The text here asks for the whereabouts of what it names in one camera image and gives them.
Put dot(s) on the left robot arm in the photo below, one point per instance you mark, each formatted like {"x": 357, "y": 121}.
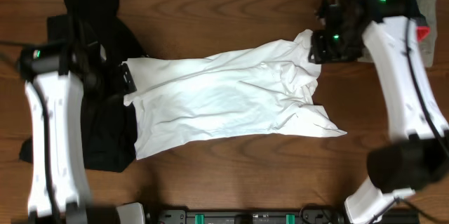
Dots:
{"x": 75, "y": 86}

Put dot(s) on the folded olive grey garment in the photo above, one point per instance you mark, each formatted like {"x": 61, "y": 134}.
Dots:
{"x": 358, "y": 14}

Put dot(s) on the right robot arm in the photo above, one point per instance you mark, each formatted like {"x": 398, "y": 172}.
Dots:
{"x": 390, "y": 31}

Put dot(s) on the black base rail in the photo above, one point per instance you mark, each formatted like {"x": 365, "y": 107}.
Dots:
{"x": 312, "y": 215}

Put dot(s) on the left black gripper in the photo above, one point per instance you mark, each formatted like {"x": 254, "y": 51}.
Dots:
{"x": 127, "y": 81}

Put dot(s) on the black garment with red trim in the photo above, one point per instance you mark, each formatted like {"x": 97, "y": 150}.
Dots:
{"x": 423, "y": 28}

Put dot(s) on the white t-shirt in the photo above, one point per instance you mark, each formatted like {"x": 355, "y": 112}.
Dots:
{"x": 262, "y": 90}

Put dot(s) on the black t-shirt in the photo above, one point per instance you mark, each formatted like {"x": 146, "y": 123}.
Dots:
{"x": 89, "y": 41}

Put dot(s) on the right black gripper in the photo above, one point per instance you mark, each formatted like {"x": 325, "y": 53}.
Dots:
{"x": 321, "y": 53}

